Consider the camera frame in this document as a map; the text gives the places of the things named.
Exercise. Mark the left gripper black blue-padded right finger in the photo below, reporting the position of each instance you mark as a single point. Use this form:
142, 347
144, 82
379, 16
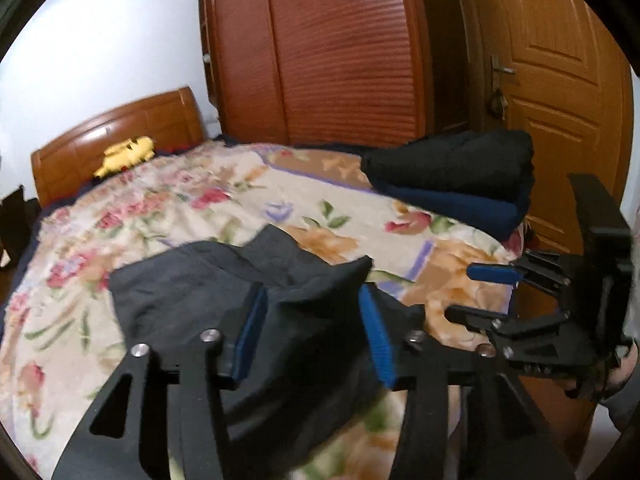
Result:
504, 434

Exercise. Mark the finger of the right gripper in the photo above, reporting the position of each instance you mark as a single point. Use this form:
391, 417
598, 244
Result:
503, 325
542, 270

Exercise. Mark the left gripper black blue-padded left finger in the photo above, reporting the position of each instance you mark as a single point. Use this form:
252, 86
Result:
124, 433

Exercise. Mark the dark grey large jacket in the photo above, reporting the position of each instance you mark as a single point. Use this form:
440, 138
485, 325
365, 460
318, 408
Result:
261, 351

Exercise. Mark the wooden bedroom door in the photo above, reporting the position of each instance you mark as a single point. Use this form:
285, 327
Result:
571, 92

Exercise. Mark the person's hand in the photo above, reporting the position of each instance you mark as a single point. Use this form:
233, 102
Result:
614, 379

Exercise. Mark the folded navy garment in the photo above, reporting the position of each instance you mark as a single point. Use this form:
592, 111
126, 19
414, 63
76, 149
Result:
497, 218

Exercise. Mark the floral fleece blanket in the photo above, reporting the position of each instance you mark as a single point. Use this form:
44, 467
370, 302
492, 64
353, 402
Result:
61, 337

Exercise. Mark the folded black garment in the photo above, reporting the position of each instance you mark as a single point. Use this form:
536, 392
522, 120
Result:
497, 165

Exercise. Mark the dark brown chair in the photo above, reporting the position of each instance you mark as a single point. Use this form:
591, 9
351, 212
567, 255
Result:
18, 218

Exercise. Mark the yellow plush toy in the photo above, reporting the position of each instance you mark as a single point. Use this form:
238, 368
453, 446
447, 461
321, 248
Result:
125, 155

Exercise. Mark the louvred wooden wardrobe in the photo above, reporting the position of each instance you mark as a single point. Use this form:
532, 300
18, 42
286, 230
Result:
364, 72

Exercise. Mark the wooden bed headboard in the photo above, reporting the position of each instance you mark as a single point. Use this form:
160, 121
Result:
171, 119

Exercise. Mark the metal door handle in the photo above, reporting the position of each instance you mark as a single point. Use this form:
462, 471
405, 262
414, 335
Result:
497, 103

